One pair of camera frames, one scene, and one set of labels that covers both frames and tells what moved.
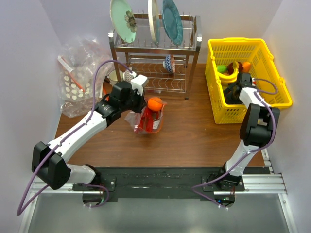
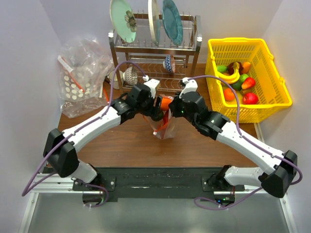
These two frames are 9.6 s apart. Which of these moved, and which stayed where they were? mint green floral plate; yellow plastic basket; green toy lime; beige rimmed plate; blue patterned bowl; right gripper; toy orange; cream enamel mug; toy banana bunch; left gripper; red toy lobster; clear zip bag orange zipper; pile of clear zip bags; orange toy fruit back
Moved: right gripper; toy orange; clear zip bag orange zipper; red toy lobster; left gripper
Stayed: orange toy fruit back; yellow plastic basket; toy banana bunch; pile of clear zip bags; cream enamel mug; green toy lime; blue patterned bowl; beige rimmed plate; mint green floral plate
